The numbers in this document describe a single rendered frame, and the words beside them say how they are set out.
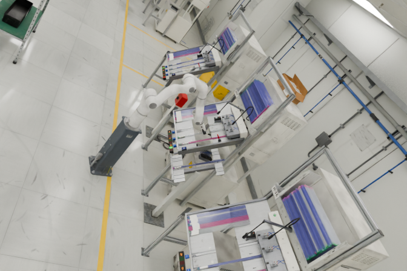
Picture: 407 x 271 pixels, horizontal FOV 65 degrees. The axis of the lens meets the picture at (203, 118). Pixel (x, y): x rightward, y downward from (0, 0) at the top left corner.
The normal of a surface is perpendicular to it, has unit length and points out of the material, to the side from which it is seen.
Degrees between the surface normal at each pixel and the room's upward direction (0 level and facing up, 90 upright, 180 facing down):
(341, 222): 90
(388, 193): 90
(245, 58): 90
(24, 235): 0
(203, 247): 44
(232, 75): 90
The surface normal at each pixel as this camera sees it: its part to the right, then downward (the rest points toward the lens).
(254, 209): -0.12, -0.75
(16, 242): 0.60, -0.67
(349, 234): -0.79, -0.40
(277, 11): 0.14, 0.63
